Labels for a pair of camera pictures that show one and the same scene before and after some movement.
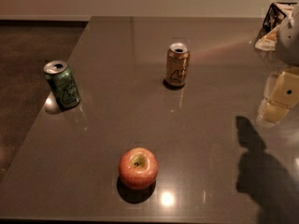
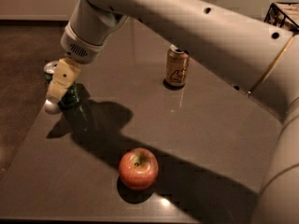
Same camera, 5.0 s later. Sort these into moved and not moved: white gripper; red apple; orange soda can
Moved: white gripper
Not moved: orange soda can; red apple
